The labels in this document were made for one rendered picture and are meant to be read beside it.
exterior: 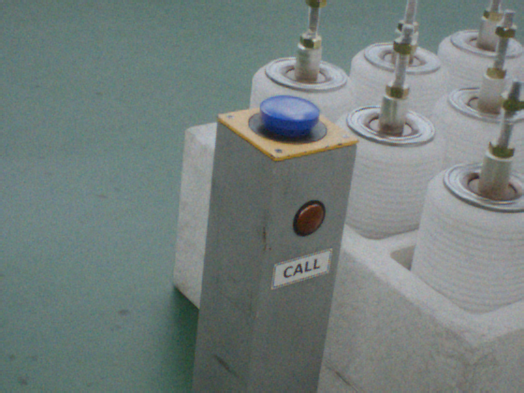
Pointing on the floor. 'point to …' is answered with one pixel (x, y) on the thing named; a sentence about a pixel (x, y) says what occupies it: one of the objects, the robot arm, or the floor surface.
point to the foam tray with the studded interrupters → (373, 309)
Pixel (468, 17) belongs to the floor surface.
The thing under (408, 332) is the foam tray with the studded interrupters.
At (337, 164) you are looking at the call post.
